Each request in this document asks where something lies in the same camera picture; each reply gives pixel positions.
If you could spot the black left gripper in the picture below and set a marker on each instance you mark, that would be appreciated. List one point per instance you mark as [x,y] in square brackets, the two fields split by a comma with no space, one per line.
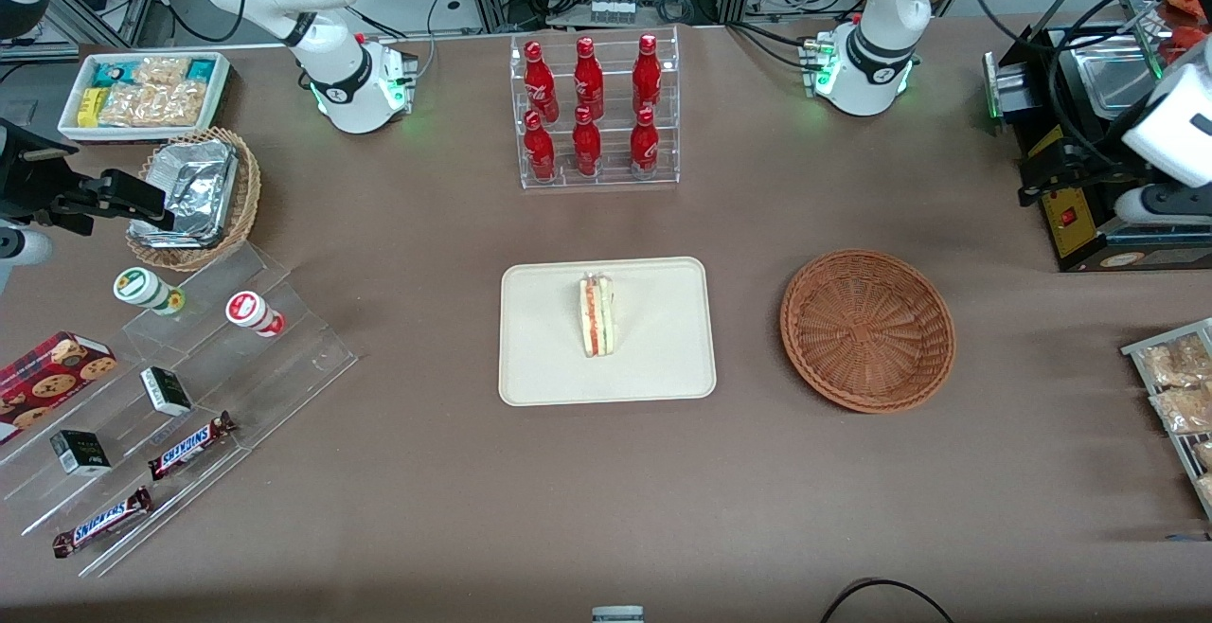
[1089,169]

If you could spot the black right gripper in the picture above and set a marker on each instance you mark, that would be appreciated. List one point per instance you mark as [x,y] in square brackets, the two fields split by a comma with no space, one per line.
[26,178]

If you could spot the triangular sandwich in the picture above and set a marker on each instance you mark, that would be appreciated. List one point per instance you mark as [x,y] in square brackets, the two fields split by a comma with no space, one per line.
[597,315]

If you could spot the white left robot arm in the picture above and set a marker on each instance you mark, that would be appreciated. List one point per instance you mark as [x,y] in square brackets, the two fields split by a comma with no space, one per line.
[885,17]

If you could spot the light wicker basket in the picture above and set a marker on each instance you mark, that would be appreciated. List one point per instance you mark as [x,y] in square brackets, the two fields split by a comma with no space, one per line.
[248,187]

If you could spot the brown wicker basket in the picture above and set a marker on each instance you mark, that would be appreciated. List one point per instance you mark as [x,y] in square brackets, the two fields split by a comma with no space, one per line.
[866,329]

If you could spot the beige rectangular tray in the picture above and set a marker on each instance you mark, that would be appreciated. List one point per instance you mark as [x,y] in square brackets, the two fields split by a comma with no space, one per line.
[549,348]

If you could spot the black countertop appliance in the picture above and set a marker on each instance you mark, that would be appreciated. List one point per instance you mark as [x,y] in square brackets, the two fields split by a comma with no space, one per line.
[1079,225]

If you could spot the stack of foil containers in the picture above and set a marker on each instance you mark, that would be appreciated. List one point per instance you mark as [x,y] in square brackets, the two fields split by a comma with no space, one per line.
[194,192]

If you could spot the green-lidded sunflower cup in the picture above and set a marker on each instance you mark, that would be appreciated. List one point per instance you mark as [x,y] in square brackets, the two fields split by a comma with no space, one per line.
[137,286]

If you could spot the clear cracker bag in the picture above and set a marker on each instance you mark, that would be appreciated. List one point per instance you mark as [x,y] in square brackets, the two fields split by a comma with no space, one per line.
[151,104]
[161,70]
[1174,363]
[1184,410]

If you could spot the yellow snack packet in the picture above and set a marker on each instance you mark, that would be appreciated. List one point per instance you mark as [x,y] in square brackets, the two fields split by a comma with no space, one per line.
[88,107]

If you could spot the teal snack packet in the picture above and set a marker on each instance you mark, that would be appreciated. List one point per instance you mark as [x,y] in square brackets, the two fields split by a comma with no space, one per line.
[112,73]
[200,69]

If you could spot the white snack bin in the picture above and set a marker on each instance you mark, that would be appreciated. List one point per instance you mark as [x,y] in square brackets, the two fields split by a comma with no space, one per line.
[222,97]

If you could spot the red-lidded yogurt cup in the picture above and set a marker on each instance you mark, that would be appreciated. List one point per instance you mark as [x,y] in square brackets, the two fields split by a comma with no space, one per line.
[248,311]

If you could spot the grey snack rack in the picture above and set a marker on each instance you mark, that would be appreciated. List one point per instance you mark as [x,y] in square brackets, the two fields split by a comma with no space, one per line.
[1141,350]

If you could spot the small black carton box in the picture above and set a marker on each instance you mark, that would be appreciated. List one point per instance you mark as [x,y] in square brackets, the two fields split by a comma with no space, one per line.
[81,453]
[167,392]

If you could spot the red plaid cookie box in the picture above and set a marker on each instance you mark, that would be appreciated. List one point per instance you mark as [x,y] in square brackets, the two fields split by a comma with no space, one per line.
[47,377]

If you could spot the clear acrylic stepped shelf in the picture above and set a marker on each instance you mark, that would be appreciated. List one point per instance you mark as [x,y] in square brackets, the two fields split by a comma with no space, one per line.
[275,367]

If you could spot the Snickers chocolate bar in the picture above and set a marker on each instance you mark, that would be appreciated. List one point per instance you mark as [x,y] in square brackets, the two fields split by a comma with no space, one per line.
[189,446]
[102,522]

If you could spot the red cola bottle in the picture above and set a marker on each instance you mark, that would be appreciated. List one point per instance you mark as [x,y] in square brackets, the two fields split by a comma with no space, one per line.
[539,79]
[540,151]
[588,74]
[586,148]
[647,72]
[644,145]

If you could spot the clear acrylic bottle rack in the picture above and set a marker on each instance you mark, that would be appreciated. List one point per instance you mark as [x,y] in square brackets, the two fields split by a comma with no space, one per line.
[615,178]

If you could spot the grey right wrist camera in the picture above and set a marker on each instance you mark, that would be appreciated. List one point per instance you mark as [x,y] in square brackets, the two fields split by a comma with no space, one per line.
[19,246]

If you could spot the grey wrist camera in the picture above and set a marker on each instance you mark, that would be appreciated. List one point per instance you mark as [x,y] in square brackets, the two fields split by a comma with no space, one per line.
[1165,204]
[19,246]

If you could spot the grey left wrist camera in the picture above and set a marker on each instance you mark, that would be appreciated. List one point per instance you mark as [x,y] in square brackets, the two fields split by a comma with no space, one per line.
[1165,204]

